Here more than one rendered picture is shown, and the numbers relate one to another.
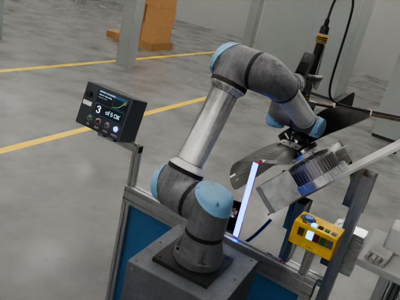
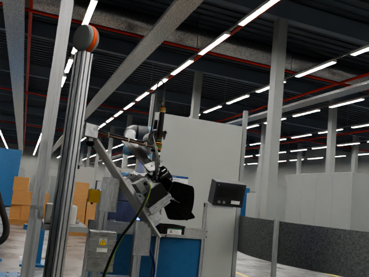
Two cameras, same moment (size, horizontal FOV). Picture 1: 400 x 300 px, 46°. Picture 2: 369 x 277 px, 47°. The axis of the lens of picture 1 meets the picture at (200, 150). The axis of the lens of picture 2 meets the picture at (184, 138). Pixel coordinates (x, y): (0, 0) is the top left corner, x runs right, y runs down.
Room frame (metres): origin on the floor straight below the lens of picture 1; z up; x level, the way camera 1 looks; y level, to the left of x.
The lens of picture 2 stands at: (4.01, -2.26, 1.06)
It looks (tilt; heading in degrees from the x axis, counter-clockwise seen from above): 8 degrees up; 134
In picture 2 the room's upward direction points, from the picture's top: 6 degrees clockwise
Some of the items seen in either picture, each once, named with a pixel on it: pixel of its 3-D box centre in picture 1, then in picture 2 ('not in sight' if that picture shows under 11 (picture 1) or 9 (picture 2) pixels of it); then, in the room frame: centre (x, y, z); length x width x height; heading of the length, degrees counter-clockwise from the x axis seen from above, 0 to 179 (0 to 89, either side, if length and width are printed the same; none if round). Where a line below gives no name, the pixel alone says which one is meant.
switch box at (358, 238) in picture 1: (343, 247); (100, 250); (1.99, -0.78, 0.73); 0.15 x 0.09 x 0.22; 63
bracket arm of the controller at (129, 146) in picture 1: (119, 140); (218, 206); (1.91, 0.35, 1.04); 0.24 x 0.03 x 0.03; 63
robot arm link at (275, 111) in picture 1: (282, 113); (145, 151); (1.69, -0.27, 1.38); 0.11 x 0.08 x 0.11; 56
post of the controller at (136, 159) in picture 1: (134, 165); (205, 215); (1.86, 0.26, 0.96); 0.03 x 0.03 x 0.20; 63
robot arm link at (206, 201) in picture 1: (209, 208); (123, 179); (1.21, -0.06, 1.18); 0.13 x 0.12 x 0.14; 56
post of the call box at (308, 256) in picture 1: (307, 259); (98, 211); (1.48, -0.47, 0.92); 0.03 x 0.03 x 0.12; 63
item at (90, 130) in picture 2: not in sight; (87, 130); (2.02, -1.00, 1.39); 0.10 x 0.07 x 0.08; 98
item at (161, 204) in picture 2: not in sight; (156, 203); (2.22, -0.59, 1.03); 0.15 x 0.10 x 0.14; 63
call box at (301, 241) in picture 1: (315, 236); (99, 197); (1.48, -0.47, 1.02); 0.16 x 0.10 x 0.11; 63
